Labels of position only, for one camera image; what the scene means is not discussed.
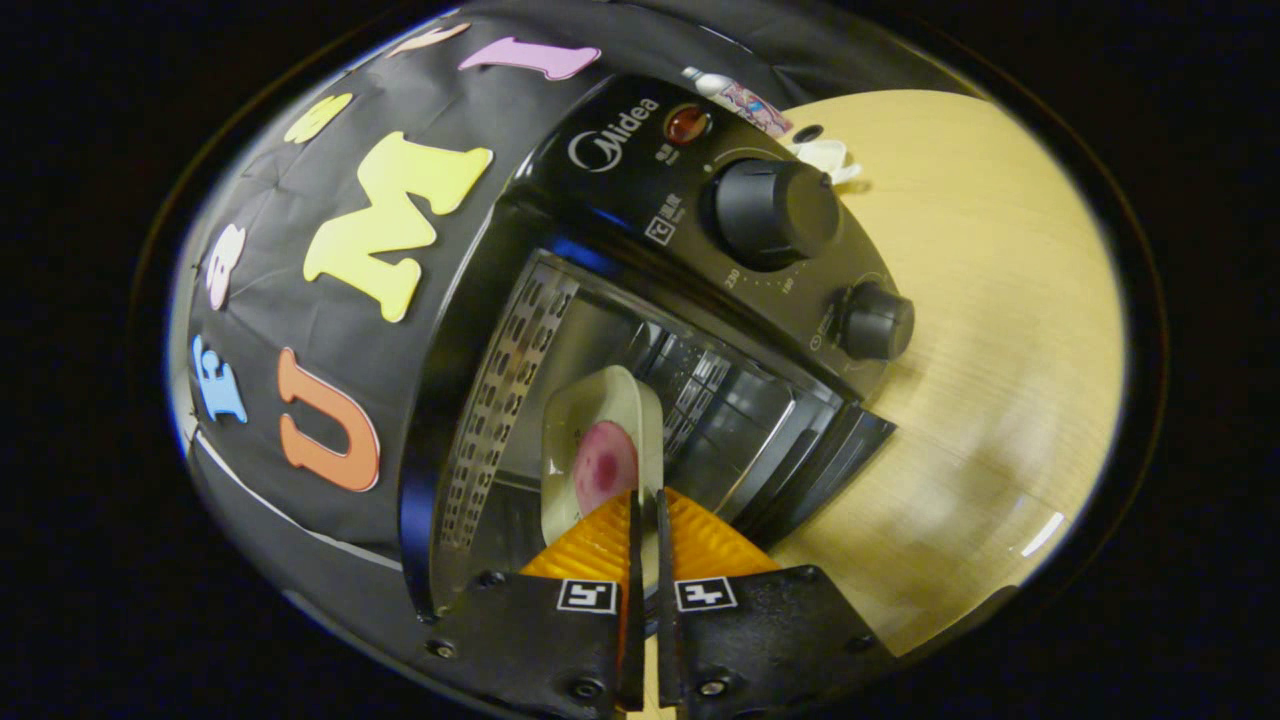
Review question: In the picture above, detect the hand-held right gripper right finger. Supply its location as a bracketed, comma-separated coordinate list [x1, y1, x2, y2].
[655, 487, 901, 719]

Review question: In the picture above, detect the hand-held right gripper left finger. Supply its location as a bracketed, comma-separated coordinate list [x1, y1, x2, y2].
[418, 488, 646, 716]

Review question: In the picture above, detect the red meat slice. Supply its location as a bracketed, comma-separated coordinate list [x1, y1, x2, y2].
[573, 420, 641, 519]

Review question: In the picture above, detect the white food tray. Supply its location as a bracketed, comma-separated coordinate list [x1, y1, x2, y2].
[540, 365, 665, 546]

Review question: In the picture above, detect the black electric oven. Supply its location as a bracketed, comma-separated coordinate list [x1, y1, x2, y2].
[398, 75, 916, 621]

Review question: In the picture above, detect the white divided dish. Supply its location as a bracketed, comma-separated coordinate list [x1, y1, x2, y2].
[785, 138, 863, 186]

